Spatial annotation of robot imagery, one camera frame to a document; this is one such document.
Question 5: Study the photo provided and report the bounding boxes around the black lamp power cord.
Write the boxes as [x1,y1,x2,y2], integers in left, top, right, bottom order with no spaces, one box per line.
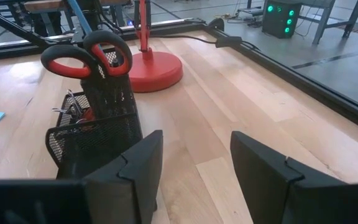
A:
[149,33,262,52]

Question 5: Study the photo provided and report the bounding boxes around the black mesh desk organizer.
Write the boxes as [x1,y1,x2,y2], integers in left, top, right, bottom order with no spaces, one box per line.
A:
[44,46,144,180]

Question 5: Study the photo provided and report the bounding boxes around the black box with green lights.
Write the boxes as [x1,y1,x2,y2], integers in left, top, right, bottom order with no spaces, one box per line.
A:
[261,0,303,40]

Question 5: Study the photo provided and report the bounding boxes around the background wooden table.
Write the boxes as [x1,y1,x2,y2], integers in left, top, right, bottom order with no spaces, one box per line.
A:
[23,0,71,37]

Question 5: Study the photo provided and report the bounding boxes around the grey metal table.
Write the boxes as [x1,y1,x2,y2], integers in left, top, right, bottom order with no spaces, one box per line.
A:
[301,0,358,44]

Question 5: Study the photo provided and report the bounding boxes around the red desk lamp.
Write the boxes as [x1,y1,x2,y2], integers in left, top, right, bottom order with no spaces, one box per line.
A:
[128,0,185,93]

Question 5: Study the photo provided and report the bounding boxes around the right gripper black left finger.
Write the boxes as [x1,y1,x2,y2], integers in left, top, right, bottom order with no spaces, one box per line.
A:
[82,129,165,224]

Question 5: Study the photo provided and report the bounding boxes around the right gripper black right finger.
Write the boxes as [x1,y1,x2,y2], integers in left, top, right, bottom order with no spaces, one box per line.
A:
[229,130,358,224]

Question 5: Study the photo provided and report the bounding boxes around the black binder clip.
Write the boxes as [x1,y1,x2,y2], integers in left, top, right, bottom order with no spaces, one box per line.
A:
[51,106,74,125]
[66,89,85,118]

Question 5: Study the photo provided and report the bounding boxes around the red and black scissors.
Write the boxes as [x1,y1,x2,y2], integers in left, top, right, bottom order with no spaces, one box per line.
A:
[40,29,134,80]

